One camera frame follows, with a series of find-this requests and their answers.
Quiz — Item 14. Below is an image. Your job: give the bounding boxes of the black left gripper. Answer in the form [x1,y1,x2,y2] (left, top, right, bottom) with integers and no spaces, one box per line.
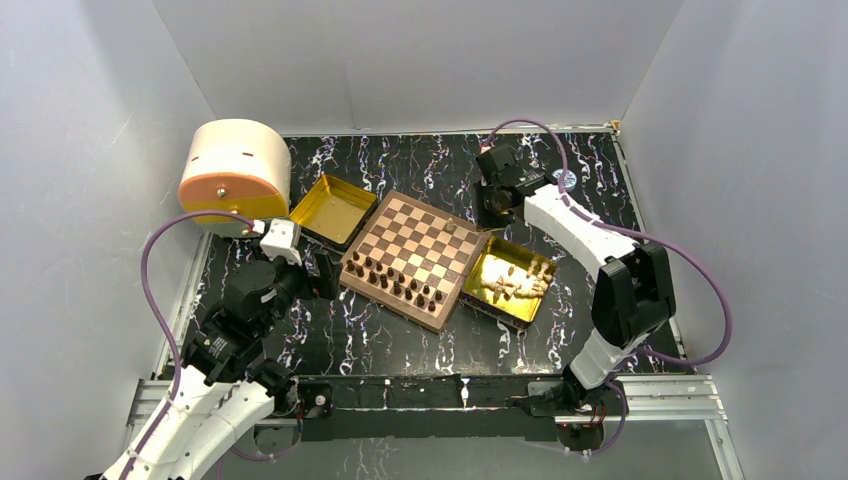
[255,238,342,336]

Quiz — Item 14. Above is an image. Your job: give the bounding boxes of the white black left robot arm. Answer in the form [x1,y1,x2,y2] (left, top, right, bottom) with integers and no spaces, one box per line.
[100,250,341,479]

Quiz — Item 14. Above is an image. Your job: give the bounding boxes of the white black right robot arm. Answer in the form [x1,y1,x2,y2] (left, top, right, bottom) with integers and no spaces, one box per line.
[474,147,677,414]

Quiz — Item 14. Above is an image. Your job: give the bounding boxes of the dark chess pieces row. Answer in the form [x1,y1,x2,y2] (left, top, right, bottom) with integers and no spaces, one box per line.
[340,251,450,317]

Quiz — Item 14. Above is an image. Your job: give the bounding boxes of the wooden chess board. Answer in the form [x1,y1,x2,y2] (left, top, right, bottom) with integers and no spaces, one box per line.
[340,190,490,333]

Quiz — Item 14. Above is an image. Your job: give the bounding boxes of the gold tin with white pieces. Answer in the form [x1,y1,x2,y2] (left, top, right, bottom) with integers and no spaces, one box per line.
[460,237,557,330]

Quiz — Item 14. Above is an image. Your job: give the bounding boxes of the white pieces pile in tin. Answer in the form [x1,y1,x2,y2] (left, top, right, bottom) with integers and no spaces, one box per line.
[481,259,554,302]

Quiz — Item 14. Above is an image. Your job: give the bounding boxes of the empty gold tin box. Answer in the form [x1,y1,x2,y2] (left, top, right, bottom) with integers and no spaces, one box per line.
[290,174,378,254]

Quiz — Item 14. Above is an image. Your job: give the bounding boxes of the cream orange round appliance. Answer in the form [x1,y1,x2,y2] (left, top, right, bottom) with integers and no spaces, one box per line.
[177,119,292,221]

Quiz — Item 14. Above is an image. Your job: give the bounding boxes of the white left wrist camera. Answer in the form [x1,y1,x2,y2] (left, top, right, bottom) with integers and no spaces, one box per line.
[259,218,303,266]

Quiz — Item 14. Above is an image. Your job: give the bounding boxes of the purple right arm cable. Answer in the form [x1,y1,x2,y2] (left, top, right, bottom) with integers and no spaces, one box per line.
[480,119,735,369]

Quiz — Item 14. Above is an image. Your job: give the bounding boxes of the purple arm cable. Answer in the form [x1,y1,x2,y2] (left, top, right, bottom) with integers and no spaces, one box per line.
[140,210,258,402]
[480,119,735,369]

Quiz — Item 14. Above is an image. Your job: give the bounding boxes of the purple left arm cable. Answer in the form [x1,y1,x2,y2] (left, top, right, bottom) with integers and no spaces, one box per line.
[140,210,258,402]

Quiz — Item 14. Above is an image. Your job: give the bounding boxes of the black aluminium base frame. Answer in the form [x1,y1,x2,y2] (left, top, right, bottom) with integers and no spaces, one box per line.
[125,374,730,458]

